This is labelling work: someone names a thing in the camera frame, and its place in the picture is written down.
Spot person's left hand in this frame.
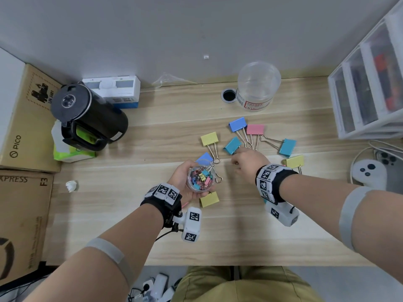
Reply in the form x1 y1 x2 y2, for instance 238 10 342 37
167 160 210 204

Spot person's right hand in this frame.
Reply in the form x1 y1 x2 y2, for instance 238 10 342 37
230 150 271 186

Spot small clear plastic jar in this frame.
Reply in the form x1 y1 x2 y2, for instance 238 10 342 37
186 159 216 194

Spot cluster of small colourful clips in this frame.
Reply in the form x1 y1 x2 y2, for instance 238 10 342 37
188 166 213 190

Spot pile of colourful binder clips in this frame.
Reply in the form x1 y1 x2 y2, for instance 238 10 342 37
195 117 305 208

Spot large yellow binder clip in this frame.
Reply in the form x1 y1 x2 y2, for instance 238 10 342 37
200 132 221 164

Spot large clear plastic jar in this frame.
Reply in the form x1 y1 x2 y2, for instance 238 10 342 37
236 62 282 113

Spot person's right forearm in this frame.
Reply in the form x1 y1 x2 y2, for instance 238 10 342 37
280 174 403 284

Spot person's left forearm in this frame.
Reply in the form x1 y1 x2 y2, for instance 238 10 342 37
24 204 164 302

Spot person's olive trousers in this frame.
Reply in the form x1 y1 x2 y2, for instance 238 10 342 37
171 266 323 302

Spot black left wristband with markers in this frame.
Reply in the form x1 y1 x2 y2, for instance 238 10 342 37
140 183 183 229

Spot black wristband with markers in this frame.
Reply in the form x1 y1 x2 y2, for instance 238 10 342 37
255 164 299 205
140 183 183 229

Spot black right wristband with markers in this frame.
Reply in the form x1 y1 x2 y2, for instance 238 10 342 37
255 164 299 205

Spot black electric kettle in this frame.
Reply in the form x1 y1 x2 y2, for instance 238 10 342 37
51 82 129 152

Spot clear plastic wrapper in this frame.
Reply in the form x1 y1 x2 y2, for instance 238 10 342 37
152 72 197 89

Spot white and blue box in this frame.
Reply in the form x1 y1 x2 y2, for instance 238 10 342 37
82 75 141 109

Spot white power strip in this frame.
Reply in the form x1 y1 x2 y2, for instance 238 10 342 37
127 273 183 302

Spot white plastic drawer unit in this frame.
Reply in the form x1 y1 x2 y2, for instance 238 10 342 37
327 1 403 141

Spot white game controller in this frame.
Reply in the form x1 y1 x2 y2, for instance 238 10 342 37
351 159 388 191

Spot green tissue pack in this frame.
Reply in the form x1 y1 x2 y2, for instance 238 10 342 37
52 119 97 163

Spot grey smartphone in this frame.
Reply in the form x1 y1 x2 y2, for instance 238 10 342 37
374 149 403 194

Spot small brown cardboard box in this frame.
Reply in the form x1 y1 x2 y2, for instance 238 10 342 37
0 63 62 173

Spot large brown cardboard box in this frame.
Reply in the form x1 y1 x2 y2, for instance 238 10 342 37
0 169 55 285

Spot white cabinet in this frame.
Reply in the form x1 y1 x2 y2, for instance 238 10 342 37
0 47 26 148

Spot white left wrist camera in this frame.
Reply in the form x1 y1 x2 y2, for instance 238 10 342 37
172 207 202 243

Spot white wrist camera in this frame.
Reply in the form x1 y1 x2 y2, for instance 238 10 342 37
264 199 300 227
172 207 202 243

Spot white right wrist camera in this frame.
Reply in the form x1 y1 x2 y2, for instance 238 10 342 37
264 199 300 227

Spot grey desk cable grommet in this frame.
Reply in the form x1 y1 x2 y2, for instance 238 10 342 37
221 88 237 104

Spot white cable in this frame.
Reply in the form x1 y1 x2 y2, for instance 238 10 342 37
349 140 403 185

